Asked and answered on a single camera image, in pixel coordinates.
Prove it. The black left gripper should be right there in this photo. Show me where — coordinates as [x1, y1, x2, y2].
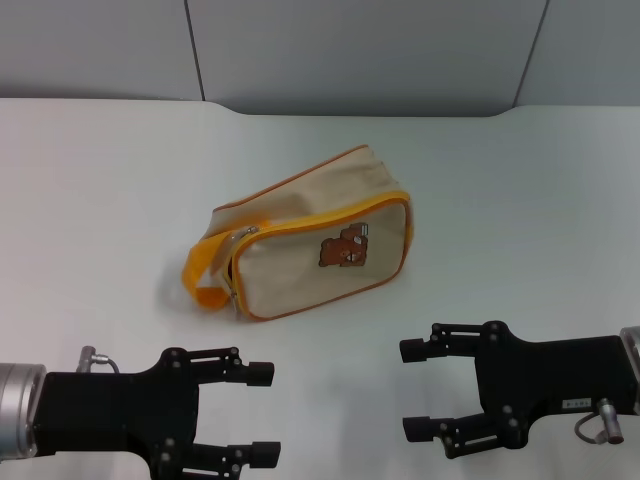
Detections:
[31, 345, 283, 480]

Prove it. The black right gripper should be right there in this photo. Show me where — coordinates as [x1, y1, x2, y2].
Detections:
[398, 320, 633, 461]

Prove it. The beige food bag yellow trim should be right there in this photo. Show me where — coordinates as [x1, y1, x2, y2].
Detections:
[180, 144, 416, 323]

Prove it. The left gripper cable with plug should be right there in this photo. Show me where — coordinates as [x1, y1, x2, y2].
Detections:
[78, 344, 122, 375]

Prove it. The gripper cable with plug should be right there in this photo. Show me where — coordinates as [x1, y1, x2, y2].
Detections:
[78, 344, 122, 375]
[573, 397, 627, 446]

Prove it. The right gripper cable with plug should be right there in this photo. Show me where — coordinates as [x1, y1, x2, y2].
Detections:
[573, 397, 627, 446]

